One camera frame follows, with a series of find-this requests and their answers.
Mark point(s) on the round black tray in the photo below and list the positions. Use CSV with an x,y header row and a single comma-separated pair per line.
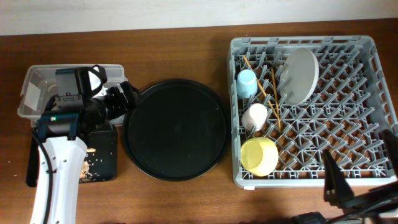
x,y
179,131

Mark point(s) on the pink plastic cup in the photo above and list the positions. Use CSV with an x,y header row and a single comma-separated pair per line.
x,y
254,116

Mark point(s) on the wooden chopstick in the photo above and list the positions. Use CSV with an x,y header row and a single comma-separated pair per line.
x,y
276,100
260,86

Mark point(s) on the blue plastic cup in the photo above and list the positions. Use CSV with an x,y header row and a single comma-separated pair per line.
x,y
246,83

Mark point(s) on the grey plastic dishwasher rack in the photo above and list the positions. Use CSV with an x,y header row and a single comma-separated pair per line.
x,y
346,114

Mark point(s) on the yellow bowl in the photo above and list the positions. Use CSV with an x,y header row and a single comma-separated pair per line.
x,y
259,156

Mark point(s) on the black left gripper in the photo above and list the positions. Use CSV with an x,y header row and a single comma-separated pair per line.
x,y
117,93

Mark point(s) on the black rectangular waste tray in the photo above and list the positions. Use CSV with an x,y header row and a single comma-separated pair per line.
x,y
104,139

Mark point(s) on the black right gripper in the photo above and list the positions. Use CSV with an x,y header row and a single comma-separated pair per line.
x,y
347,202

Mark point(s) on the food scraps pile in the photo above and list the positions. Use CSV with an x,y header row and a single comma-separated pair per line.
x,y
87,173

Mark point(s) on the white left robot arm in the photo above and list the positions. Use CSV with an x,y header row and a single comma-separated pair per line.
x,y
60,162

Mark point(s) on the light grey plate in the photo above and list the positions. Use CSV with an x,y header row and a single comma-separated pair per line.
x,y
300,73

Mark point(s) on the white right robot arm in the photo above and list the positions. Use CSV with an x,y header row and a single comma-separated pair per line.
x,y
317,217

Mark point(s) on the clear plastic bin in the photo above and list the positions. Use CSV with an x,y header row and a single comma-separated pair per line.
x,y
40,84

